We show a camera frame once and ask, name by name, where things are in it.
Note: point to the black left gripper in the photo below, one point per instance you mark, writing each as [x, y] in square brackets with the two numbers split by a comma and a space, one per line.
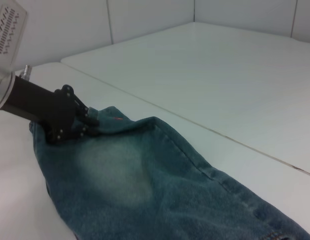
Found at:
[40, 105]

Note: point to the blue denim shorts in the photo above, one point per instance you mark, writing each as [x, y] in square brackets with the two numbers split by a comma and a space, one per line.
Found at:
[145, 187]

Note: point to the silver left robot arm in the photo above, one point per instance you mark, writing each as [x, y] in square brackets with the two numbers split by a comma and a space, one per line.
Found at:
[3, 90]

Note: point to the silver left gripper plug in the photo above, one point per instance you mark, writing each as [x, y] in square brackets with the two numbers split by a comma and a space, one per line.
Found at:
[26, 72]

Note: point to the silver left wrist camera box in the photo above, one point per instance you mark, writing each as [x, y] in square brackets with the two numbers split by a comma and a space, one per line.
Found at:
[10, 37]

